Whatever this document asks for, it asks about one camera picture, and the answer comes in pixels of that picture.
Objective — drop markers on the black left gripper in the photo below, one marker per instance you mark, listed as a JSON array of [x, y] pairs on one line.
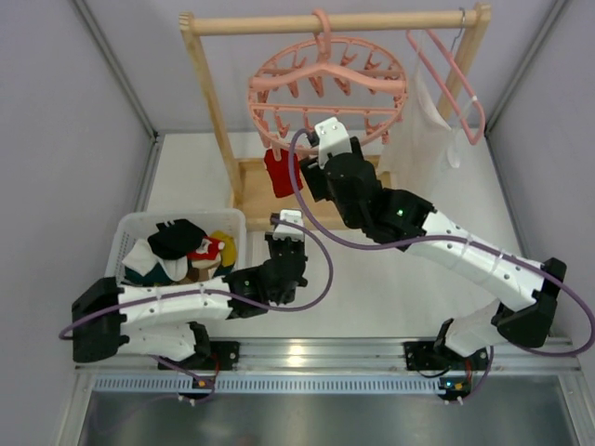
[[285, 246]]

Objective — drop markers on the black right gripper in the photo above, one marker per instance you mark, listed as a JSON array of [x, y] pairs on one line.
[[316, 174]]

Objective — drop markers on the red santa sock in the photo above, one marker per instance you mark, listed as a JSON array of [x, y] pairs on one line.
[[209, 249], [279, 173]]

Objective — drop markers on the pink round clip hanger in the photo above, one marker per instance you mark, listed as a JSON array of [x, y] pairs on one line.
[[327, 76]]

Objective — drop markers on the black sock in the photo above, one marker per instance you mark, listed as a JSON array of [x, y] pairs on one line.
[[175, 239]]

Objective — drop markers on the dark green christmas sock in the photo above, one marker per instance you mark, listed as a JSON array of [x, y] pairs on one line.
[[155, 277]]

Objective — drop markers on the white ankle sock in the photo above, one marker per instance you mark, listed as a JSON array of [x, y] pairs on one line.
[[141, 259]]

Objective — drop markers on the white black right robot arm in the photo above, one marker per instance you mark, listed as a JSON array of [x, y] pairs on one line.
[[525, 291]]

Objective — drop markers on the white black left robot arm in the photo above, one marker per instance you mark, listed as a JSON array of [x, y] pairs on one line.
[[169, 321]]

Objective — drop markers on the pink clothes hanger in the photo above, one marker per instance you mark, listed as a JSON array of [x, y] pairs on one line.
[[472, 25]]

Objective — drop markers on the yellow sock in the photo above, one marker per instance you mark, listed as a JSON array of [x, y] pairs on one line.
[[228, 253]]

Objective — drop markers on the brown striped sock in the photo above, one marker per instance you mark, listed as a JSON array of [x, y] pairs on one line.
[[203, 274]]

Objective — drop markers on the wooden clothes rack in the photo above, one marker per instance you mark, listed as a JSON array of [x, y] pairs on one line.
[[247, 176]]

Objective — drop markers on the white undershirt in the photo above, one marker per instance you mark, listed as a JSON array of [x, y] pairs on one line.
[[417, 155]]

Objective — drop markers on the white plastic laundry basket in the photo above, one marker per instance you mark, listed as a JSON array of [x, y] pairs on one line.
[[143, 224]]

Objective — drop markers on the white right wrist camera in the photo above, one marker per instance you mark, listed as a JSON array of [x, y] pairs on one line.
[[328, 139]]

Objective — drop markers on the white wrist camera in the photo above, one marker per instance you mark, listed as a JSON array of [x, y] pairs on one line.
[[328, 139], [288, 224]]

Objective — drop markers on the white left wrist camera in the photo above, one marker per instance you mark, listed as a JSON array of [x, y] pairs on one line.
[[288, 224]]

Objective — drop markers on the aluminium mounting rail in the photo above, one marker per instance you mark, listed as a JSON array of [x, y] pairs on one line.
[[327, 366]]

